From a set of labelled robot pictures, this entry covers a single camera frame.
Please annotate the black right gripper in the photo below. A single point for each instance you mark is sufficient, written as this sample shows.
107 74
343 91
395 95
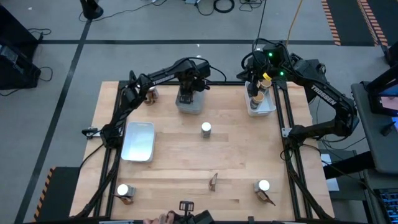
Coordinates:
269 63

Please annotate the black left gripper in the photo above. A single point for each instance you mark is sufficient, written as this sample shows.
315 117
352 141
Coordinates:
194 77

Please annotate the grey plastic bin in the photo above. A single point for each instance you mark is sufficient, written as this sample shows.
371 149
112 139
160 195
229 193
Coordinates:
199 108

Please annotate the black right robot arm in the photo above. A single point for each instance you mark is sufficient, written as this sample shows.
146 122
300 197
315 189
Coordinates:
323 93

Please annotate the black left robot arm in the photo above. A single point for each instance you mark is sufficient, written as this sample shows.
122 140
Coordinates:
161 77

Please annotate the white plastic bin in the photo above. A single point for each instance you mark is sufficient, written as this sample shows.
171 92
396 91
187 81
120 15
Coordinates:
138 143
268 108

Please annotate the black computer case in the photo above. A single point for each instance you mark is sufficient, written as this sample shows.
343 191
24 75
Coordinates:
323 77

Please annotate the black hazard-striped floor mat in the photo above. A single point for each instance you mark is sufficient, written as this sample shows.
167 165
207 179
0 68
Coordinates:
59 193
348 21

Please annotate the black stand base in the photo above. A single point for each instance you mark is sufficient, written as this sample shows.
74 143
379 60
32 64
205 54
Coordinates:
91 11

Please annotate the black hand-held device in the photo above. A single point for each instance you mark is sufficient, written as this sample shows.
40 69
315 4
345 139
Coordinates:
186 206

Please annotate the black desk leg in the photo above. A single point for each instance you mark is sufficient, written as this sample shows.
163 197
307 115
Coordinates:
348 165

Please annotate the black computer monitor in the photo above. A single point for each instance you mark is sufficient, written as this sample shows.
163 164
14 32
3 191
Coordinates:
388 101

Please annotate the person's hand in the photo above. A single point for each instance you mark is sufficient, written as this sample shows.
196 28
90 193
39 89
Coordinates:
161 219

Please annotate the black desk gadget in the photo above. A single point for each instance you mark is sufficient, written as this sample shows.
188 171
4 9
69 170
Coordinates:
387 129

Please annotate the grey desk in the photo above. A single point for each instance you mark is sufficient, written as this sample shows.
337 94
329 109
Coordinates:
382 149

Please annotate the black equipment case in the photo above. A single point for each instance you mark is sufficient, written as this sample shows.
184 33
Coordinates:
18 71

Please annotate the black cabinet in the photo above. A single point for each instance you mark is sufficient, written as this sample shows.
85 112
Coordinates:
15 28

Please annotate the backlit keyboard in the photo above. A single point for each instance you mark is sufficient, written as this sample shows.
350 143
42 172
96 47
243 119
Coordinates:
388 205

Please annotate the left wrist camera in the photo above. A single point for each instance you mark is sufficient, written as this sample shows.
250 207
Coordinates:
185 99

